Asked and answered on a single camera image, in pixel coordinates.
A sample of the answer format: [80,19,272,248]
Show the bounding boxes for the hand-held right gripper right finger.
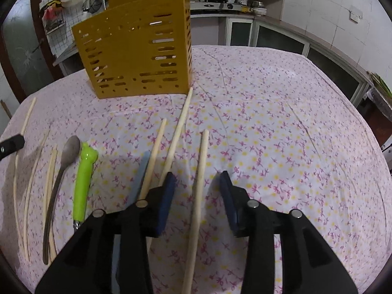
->
[219,171,358,294]

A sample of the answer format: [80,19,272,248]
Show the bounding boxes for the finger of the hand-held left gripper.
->
[0,135,25,161]

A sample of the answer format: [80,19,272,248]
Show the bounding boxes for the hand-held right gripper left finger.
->
[35,171,177,294]

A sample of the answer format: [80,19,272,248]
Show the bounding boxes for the yellow slotted utensil holder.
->
[71,0,193,99]

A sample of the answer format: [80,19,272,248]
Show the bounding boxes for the metal spoon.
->
[42,135,82,265]

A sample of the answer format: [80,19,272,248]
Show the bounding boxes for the frosted glass door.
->
[0,0,63,106]

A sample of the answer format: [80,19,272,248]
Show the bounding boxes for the kitchen counter cabinets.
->
[191,9,372,105]

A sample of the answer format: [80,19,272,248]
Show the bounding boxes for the dark side table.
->
[358,86,392,149]

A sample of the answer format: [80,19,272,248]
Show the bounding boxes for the green vegetables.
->
[370,73,392,96]

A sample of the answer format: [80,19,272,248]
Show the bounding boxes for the gas stove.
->
[190,0,255,14]

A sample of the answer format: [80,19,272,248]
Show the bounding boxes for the stacked bowls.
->
[250,1,268,16]

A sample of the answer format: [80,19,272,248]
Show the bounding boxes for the light blue handled utensil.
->
[114,151,151,294]

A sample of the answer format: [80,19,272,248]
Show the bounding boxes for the green handled utensil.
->
[73,142,99,232]

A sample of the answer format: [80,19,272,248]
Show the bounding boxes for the wire grid rack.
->
[39,0,81,59]

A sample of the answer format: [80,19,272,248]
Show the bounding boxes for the white wall socket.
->
[350,6,364,23]

